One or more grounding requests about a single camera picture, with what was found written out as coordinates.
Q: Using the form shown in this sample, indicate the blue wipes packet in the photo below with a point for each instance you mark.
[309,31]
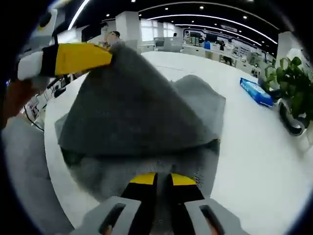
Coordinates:
[256,92]

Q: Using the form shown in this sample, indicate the green potted plant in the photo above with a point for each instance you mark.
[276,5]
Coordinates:
[293,85]

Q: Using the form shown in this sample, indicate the person's left hand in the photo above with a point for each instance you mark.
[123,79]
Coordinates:
[19,100]

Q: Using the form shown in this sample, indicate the grey towel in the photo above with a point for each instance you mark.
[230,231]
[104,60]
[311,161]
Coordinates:
[132,110]

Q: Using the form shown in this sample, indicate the black and white plant pot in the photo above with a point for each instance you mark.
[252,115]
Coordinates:
[291,122]

